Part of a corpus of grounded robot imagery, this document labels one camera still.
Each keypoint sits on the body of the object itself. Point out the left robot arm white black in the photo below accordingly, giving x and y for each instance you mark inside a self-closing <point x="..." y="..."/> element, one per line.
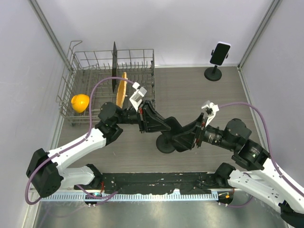
<point x="47" y="170"/>

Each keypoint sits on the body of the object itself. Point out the white slotted cable duct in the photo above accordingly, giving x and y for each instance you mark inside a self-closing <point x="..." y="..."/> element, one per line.
<point x="175" y="196"/>

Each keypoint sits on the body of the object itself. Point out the black plate upright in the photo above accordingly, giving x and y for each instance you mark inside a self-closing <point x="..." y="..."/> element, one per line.
<point x="114" y="67"/>

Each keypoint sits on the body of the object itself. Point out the black smartphone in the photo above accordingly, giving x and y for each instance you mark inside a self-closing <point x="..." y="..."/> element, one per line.
<point x="174" y="124"/>

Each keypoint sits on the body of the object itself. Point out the lavender smartphone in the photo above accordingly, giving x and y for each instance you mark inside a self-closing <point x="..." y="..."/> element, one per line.
<point x="220" y="53"/>

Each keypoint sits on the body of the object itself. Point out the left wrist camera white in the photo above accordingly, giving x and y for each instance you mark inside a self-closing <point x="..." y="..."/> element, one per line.
<point x="137" y="97"/>

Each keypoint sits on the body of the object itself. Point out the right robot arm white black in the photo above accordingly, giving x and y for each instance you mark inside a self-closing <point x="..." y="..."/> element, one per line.
<point x="276" y="188"/>

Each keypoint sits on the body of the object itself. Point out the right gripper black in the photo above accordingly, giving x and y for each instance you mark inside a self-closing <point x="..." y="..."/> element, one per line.
<point x="195" y="129"/>

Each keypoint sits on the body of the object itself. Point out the yellow bowl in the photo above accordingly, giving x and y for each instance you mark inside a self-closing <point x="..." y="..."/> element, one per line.
<point x="80" y="102"/>

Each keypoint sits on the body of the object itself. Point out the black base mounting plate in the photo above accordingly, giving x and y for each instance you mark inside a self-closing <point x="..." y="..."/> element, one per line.
<point x="158" y="183"/>

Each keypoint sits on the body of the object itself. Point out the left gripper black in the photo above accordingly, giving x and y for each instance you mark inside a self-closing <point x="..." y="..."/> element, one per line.
<point x="149" y="119"/>

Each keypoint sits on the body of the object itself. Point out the grey wire dish rack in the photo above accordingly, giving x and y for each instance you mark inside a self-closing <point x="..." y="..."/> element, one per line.
<point x="86" y="68"/>

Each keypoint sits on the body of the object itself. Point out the orange wooden plate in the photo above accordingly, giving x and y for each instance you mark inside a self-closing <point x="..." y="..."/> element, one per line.
<point x="121" y="93"/>

